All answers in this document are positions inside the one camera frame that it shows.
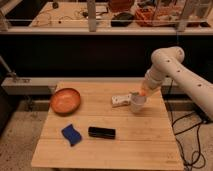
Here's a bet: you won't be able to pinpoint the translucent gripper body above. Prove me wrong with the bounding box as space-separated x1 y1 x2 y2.
140 78 156 97

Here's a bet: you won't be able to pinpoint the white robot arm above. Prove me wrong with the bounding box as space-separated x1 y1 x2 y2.
141 46 213 121

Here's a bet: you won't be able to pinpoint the white ceramic cup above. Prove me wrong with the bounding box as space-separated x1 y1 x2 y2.
130 93 147 114

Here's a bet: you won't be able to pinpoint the white plastic object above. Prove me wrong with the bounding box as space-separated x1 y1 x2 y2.
111 94 131 107

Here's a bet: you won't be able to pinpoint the orange plastic crate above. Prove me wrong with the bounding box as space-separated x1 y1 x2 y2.
134 7 201 28

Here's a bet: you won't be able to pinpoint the black pouch on shelf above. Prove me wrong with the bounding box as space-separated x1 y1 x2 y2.
111 12 134 27

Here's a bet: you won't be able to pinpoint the black rectangular eraser block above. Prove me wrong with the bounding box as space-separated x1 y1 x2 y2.
88 127 116 139

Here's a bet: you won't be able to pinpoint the orange wooden bowl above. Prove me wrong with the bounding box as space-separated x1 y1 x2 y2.
50 88 81 116

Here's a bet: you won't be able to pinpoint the blue sponge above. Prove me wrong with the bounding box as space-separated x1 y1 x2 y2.
62 124 82 146

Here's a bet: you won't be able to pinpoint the black floor cables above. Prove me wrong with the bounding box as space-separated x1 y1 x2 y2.
166 79 213 171

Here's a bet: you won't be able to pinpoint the white vertical post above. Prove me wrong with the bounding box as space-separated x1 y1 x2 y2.
87 0 96 32

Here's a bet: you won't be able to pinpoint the metal clamp bracket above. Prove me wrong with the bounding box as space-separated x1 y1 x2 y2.
0 54 31 84

